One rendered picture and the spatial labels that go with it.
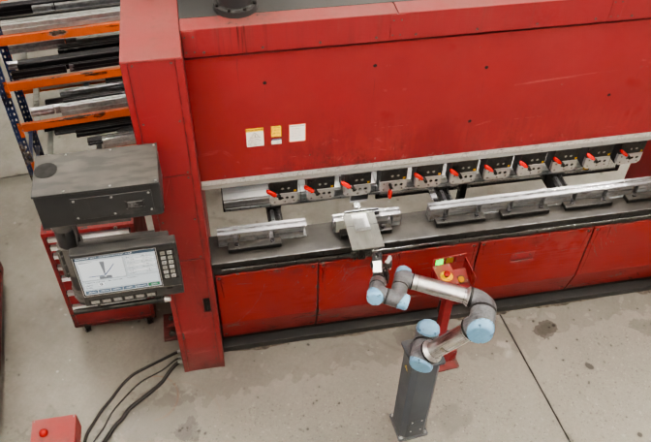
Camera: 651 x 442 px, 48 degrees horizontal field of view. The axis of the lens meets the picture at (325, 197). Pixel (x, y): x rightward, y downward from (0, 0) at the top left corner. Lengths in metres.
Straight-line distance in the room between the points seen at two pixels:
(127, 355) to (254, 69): 2.25
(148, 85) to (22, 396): 2.42
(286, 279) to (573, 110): 1.83
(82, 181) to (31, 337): 2.21
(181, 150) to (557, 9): 1.84
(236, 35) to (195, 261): 1.27
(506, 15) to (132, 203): 1.86
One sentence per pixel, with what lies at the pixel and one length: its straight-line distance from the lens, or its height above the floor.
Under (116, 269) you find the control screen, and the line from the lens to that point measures 3.39.
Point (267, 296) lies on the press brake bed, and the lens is 4.39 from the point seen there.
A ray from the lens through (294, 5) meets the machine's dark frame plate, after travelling 3.38.
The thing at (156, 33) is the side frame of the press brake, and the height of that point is 2.30.
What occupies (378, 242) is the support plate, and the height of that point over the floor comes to 1.00.
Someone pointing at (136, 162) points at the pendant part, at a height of 1.95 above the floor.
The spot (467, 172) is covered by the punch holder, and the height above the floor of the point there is 1.25.
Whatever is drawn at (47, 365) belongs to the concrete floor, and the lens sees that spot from 5.00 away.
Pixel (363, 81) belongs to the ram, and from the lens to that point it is 3.54.
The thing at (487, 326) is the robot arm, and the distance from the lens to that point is 3.34.
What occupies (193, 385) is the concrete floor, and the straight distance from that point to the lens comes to 4.71.
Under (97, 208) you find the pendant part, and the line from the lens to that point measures 3.14.
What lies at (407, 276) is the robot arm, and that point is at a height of 1.36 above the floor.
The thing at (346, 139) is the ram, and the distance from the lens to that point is 3.74.
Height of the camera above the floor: 4.01
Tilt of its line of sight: 45 degrees down
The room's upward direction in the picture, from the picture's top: 2 degrees clockwise
